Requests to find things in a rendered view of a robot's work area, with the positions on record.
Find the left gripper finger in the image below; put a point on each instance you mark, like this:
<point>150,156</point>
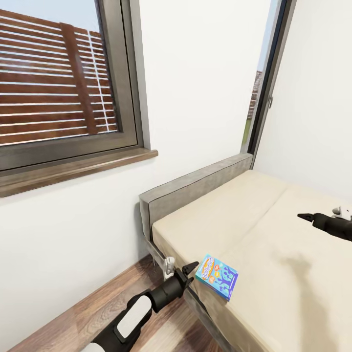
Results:
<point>189,281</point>
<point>187,269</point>

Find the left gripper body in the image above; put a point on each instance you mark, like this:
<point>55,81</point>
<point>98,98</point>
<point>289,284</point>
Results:
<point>175,286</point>

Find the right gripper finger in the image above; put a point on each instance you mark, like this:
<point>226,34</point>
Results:
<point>309,217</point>

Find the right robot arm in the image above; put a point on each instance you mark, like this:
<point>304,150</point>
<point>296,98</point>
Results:
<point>339,224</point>

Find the board game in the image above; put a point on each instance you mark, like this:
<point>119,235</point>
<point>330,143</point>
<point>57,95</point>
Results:
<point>218,276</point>

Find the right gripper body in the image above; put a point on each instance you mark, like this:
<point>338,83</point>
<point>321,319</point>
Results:
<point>333,226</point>

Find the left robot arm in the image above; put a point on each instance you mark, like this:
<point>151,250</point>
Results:
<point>123,331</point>

